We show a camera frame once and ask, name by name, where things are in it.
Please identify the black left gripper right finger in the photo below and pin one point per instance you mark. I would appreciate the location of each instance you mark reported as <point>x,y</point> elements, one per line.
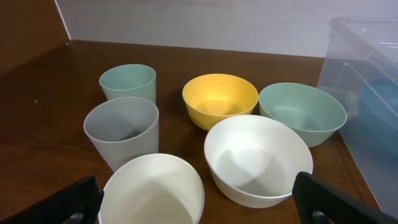
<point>318,202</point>

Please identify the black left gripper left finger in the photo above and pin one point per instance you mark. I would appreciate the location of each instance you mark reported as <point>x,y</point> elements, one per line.
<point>77,203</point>

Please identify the cream white cup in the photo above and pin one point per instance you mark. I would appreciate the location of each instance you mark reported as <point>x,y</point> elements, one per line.
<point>155,188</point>

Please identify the dark blue plate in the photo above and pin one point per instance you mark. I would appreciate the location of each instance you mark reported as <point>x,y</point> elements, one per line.
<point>377,109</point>

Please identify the clear plastic storage container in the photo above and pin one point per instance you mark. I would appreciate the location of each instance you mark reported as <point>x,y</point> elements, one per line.
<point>360,71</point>

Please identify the white bowl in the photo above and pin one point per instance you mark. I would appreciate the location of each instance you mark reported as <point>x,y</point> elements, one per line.
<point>254,160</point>

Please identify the grey cup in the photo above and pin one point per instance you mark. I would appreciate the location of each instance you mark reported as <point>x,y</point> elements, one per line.
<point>123,129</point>

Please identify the green bowl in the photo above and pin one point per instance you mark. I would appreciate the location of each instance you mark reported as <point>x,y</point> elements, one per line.
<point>312,113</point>

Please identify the green cup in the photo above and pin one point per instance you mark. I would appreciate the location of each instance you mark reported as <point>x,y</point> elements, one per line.
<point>129,80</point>

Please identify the yellow bowl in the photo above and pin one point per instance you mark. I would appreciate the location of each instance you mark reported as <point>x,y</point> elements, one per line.
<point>213,97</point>

